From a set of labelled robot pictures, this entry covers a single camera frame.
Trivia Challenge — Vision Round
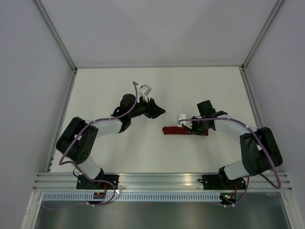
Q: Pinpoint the dark red cloth napkin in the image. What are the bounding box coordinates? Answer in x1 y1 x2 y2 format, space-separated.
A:
162 126 209 136

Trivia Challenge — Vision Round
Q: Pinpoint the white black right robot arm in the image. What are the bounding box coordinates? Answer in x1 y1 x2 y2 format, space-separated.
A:
188 100 283 189

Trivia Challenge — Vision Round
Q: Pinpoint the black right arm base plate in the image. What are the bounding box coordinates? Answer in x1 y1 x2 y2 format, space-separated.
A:
197 175 246 190

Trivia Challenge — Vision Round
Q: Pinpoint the right aluminium side rail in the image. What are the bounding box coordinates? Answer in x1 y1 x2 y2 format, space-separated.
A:
239 66 264 128

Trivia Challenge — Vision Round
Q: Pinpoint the right aluminium frame post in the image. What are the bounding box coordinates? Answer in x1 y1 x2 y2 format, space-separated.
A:
240 0 285 72

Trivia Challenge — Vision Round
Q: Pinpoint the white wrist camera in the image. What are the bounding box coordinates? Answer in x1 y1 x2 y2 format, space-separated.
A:
138 84 152 100
177 114 192 129

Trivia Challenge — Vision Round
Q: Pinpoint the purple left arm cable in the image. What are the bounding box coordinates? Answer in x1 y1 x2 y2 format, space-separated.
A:
59 81 143 167

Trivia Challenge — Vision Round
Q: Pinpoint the left aluminium frame post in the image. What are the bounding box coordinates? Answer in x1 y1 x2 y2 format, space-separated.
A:
32 0 77 73

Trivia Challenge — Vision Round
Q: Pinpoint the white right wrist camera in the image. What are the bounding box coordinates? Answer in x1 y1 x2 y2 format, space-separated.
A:
177 114 192 129

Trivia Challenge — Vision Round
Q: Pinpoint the left aluminium side rail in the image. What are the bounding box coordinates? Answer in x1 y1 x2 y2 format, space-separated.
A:
44 68 78 172

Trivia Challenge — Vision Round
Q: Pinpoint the aluminium side rail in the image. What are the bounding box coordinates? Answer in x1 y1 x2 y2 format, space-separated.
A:
44 68 78 172
239 66 264 128

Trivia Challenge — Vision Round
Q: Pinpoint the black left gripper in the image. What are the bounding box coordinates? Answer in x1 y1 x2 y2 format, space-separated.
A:
129 94 165 119

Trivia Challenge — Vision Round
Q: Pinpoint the aluminium frame post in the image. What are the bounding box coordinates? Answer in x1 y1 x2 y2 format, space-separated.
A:
240 0 285 72
32 0 77 73

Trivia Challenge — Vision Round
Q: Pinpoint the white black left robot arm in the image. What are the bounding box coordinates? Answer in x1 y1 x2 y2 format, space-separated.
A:
56 94 165 189

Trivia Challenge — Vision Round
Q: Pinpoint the aluminium front rail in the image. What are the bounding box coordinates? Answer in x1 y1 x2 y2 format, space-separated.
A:
33 172 292 192

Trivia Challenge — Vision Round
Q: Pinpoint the white slotted cable duct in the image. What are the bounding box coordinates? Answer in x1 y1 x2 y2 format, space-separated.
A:
43 192 221 202

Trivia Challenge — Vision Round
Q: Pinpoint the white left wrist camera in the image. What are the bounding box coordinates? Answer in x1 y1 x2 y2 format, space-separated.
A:
138 84 152 100

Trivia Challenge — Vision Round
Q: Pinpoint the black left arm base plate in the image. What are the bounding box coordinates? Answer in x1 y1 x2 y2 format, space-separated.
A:
76 174 120 190

